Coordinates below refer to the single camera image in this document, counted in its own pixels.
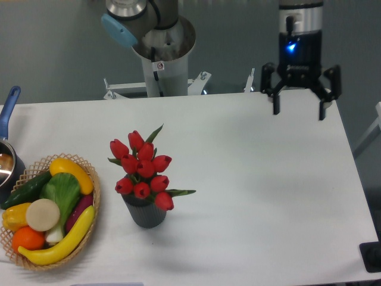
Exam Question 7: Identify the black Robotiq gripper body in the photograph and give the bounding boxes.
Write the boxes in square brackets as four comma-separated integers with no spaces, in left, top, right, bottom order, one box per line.
[277,30,322,88]

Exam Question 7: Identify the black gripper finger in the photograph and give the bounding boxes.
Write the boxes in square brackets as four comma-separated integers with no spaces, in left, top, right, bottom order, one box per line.
[310,65,341,121]
[260,63,289,115]

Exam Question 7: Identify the red tulip bouquet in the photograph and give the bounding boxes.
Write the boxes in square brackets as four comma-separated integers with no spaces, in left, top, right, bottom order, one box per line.
[108,126,196,212]

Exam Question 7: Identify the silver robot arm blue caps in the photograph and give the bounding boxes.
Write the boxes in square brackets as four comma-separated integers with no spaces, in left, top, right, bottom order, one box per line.
[101,1,342,119]

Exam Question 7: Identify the dark grey ribbed vase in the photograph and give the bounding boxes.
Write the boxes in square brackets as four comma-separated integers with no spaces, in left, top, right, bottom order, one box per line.
[121,175,167,229]

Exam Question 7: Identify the black device at table edge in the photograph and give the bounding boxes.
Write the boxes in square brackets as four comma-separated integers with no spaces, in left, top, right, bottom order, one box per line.
[359,241,380,273]

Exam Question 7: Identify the purple eggplant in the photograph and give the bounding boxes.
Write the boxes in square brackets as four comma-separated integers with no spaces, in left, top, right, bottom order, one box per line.
[65,194,93,233]

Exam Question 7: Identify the green lettuce bok choy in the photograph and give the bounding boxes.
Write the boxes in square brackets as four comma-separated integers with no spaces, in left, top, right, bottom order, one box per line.
[39,173,80,246]

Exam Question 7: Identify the woven wicker basket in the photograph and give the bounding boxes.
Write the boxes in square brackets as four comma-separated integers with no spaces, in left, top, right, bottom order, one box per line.
[1,153,101,271]

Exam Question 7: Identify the yellow banana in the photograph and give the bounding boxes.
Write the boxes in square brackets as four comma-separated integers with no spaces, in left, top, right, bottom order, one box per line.
[18,206,95,266]

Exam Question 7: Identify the green cucumber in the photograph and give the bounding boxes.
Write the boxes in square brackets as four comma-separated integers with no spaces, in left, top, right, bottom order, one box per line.
[1,172,52,210]

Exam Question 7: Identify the beige round disc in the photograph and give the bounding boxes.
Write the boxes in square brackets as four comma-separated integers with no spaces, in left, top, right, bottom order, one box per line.
[26,198,60,232]

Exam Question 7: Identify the yellow bell pepper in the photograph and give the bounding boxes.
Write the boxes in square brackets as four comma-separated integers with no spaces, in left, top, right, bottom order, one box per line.
[2,203,31,232]

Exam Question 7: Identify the orange fruit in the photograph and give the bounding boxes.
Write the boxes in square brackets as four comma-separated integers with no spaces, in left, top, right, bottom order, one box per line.
[12,226,45,253]

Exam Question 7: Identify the white metal frame right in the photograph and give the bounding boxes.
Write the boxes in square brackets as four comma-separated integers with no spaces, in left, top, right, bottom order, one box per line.
[352,102,380,160]

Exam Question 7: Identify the white metal base bracket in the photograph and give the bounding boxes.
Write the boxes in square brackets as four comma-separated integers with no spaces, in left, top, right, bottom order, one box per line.
[104,68,255,100]

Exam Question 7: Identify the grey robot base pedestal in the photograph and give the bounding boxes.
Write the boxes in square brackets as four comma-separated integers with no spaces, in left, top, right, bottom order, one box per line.
[133,16,196,98]

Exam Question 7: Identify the blue handled steel saucepan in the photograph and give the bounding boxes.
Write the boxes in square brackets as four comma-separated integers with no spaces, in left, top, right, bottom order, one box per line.
[1,86,25,203]

